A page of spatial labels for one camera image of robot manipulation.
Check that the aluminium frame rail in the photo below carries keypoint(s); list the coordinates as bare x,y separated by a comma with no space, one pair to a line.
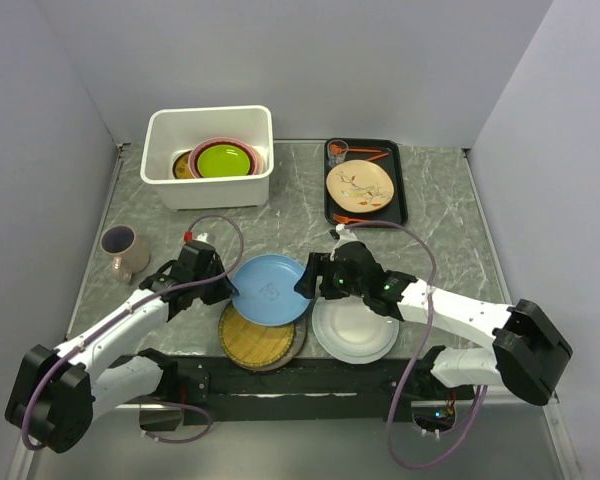
134,404

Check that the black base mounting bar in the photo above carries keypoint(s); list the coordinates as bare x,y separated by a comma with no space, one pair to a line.
303,389

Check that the orange plastic fork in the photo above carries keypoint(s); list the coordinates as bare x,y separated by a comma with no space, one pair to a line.
346,220

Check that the blue plastic plate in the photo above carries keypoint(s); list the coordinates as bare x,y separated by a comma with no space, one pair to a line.
266,294

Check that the cream green leaf plate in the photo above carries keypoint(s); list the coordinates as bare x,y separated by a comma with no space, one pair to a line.
263,159

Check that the white plastic bin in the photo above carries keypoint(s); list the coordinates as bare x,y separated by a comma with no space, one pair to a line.
171,132

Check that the dark brown rimmed plate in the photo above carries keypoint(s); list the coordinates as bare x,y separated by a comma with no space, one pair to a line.
300,335

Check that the pink plastic plate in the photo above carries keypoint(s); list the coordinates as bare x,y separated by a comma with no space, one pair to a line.
194,160

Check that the pink ceramic mug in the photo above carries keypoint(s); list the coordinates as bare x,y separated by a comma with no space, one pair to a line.
129,254

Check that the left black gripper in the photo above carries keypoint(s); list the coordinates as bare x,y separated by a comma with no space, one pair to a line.
226,289

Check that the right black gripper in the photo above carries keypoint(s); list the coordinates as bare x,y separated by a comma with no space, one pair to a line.
320,263

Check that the white ribbed deep plate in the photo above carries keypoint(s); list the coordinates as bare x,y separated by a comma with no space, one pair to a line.
345,311

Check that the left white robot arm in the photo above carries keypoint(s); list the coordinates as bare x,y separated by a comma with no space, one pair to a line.
58,392

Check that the orange plastic knife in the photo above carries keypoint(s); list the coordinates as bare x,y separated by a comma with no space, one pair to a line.
378,157

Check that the orange plastic spoon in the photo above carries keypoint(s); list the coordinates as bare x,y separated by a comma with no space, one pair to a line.
365,149

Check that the clear drinking glass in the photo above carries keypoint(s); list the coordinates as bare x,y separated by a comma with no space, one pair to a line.
336,159

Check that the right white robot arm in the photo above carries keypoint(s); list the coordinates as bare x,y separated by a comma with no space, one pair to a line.
516,346

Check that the yellow patterned small plate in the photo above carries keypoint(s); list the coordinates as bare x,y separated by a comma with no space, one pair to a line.
180,167

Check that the black serving tray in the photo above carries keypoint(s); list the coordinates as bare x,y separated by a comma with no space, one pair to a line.
396,211

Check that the olive fluted plate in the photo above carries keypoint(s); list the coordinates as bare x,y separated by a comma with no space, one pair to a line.
250,345

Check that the lime green plate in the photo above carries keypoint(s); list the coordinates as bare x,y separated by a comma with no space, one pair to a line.
223,160

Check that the white bottom plate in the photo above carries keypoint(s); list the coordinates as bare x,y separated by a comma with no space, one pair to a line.
357,344

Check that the beige bird pattern plate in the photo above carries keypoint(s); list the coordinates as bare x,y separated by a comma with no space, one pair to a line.
360,186

